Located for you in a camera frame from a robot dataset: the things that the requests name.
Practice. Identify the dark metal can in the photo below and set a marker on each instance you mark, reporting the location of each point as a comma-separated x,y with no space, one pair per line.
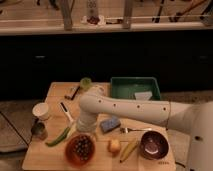
39,131

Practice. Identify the white cloth in bin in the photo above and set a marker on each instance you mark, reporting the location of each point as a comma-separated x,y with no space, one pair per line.
143,95

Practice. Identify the yellow banana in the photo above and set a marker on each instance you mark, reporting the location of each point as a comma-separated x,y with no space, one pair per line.
128,150

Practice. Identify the dark purple bowl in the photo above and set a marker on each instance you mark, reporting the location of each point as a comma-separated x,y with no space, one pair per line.
153,146

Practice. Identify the blue sponge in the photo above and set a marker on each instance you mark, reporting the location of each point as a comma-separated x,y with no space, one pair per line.
109,124

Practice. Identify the dark grape bunch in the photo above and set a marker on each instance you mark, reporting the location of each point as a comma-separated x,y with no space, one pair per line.
83,146

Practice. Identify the yellow onion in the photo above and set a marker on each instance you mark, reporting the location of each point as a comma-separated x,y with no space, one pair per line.
114,146

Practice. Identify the silver fork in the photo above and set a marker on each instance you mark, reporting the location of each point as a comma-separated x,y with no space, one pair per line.
127,130

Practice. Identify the green cup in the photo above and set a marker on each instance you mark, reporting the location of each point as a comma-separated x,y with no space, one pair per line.
85,83

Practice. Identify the red bowl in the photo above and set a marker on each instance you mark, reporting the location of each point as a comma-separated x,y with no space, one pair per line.
72,158

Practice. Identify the green pepper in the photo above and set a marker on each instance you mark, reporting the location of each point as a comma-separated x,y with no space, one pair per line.
60,138

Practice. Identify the green plastic bin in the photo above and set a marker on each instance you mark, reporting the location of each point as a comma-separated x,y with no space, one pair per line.
127,87

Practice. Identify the wooden cutting board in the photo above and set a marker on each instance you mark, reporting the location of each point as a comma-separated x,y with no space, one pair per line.
40,157

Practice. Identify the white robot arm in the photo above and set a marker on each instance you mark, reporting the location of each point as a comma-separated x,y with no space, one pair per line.
193,119

